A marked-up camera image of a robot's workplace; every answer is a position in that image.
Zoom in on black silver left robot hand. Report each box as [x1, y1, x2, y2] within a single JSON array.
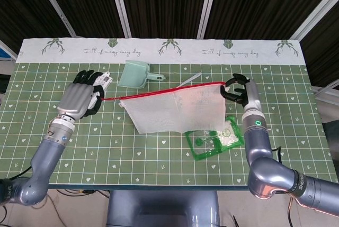
[[57, 70, 105, 121]]

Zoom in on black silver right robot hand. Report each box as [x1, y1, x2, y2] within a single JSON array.
[[220, 73, 262, 113]]

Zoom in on clear mesh zipper pouch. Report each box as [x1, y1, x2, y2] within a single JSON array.
[[101, 80, 227, 135]]

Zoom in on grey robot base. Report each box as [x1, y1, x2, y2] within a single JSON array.
[[105, 189, 220, 227]]

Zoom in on small packaged item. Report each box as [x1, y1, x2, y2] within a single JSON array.
[[88, 71, 113, 109]]

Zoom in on green checkered tablecloth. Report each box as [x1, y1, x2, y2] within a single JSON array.
[[0, 38, 327, 191]]

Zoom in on mint green plastic dustpan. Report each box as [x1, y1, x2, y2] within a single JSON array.
[[118, 60, 167, 90]]

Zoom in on green clear plastic pouch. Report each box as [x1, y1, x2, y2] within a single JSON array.
[[184, 115, 245, 162]]

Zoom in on blue white board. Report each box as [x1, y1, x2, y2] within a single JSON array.
[[0, 40, 18, 61]]

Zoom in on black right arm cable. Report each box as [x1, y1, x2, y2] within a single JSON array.
[[272, 146, 283, 160]]

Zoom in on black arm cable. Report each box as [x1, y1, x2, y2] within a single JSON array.
[[10, 166, 33, 181], [272, 146, 283, 160]]

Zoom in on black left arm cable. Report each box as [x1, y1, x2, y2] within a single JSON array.
[[10, 166, 33, 181]]

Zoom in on floor cables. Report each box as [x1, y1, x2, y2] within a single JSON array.
[[0, 188, 112, 227]]

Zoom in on white partition frame post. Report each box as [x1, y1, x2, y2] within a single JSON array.
[[32, 0, 78, 38], [107, 0, 132, 39], [197, 0, 220, 39], [289, 0, 339, 41]]

